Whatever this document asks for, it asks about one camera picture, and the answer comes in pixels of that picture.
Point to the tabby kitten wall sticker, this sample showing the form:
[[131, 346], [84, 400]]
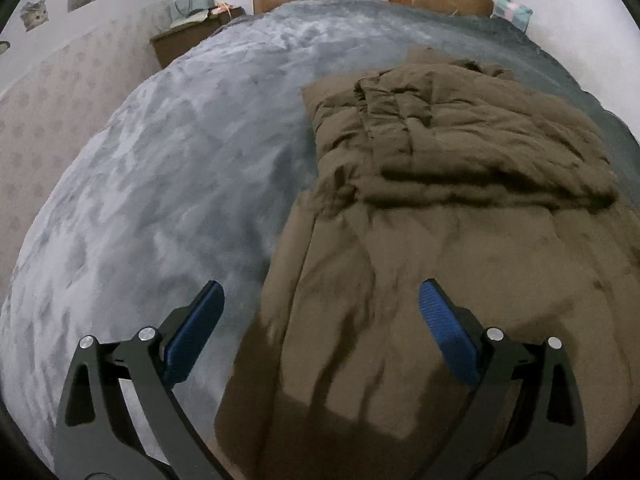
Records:
[[34, 14]]

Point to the teal cloth bag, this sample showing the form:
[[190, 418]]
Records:
[[189, 7]]

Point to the wooden nightstand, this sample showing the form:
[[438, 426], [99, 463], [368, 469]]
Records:
[[175, 45]]

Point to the checked pillow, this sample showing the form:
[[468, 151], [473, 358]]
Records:
[[511, 10]]

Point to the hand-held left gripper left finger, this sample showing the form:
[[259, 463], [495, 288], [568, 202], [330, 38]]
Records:
[[195, 330]]

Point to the brown puffer jacket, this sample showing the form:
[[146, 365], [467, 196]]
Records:
[[450, 160]]

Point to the small orange item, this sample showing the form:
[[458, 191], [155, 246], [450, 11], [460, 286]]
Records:
[[221, 9]]

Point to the grey plush blanket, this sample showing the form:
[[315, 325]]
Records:
[[175, 160]]

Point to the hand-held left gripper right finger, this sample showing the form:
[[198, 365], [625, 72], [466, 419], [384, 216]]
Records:
[[447, 330]]

